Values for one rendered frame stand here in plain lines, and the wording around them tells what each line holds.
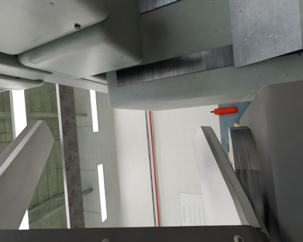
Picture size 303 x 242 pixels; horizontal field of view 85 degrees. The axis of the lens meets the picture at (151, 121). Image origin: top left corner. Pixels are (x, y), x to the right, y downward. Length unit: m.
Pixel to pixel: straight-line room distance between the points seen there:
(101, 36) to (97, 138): 5.53
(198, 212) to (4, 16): 5.02
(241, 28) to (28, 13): 0.49
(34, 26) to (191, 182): 4.62
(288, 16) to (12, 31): 0.59
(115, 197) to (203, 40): 5.69
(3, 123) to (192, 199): 5.24
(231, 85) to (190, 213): 4.75
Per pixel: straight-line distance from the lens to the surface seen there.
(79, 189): 3.45
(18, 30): 0.44
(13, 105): 3.58
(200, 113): 4.40
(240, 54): 0.56
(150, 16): 0.68
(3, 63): 0.58
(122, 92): 0.65
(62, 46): 0.46
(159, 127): 4.67
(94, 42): 0.40
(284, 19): 0.55
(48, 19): 0.38
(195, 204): 5.00
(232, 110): 4.23
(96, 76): 0.69
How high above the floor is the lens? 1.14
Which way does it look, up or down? 23 degrees up
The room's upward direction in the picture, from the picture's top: 95 degrees counter-clockwise
